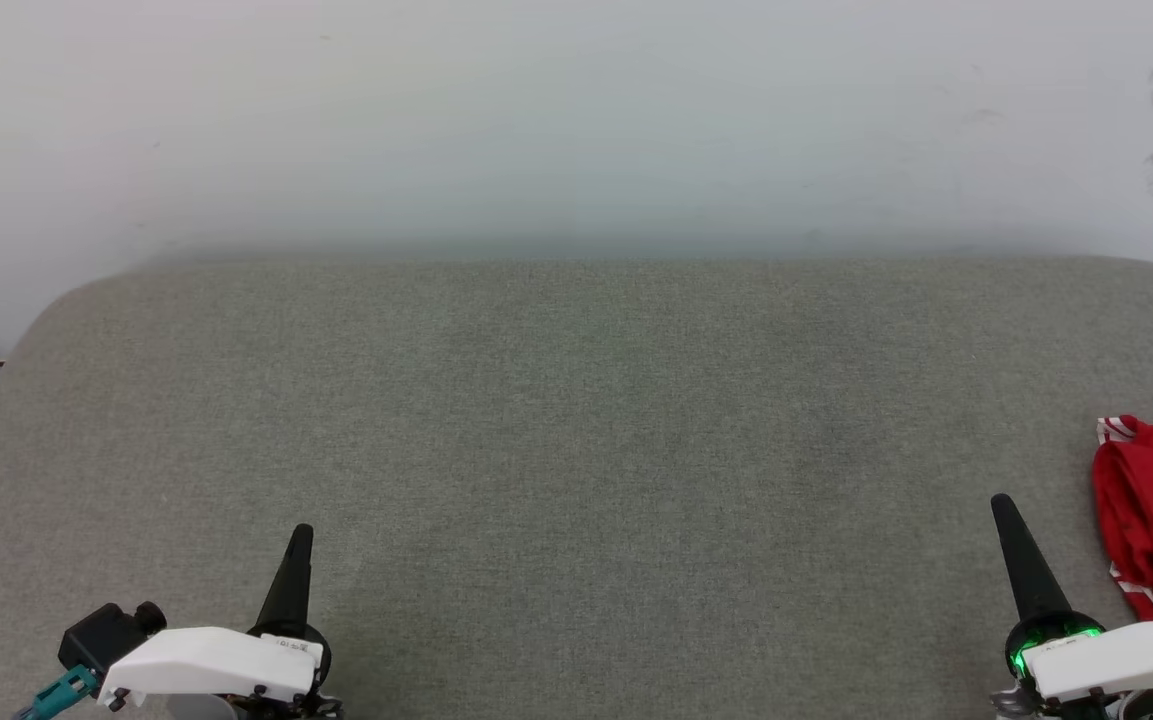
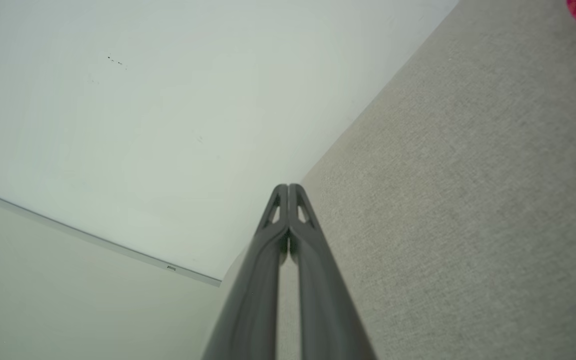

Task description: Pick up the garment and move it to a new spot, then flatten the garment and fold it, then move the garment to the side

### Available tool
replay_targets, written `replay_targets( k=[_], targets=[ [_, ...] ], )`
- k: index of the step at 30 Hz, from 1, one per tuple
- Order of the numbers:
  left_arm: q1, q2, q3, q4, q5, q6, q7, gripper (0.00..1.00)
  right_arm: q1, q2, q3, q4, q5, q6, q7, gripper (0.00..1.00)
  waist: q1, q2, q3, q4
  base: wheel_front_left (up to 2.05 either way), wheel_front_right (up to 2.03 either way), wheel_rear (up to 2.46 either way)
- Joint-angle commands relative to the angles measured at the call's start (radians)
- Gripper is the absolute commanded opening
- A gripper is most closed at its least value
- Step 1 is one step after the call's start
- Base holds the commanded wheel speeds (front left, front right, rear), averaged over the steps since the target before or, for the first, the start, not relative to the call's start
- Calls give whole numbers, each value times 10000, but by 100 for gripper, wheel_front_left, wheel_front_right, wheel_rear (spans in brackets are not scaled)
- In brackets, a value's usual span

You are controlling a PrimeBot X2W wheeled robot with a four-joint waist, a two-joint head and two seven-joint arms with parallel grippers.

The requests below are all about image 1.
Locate grey fabric sofa seat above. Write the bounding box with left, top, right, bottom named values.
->
left=0, top=255, right=1153, bottom=720

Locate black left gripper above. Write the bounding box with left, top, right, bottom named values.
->
left=231, top=523, right=342, bottom=720

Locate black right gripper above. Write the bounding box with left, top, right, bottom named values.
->
left=991, top=493, right=1112, bottom=720

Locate teal plug with cable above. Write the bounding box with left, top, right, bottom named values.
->
left=21, top=665, right=99, bottom=720

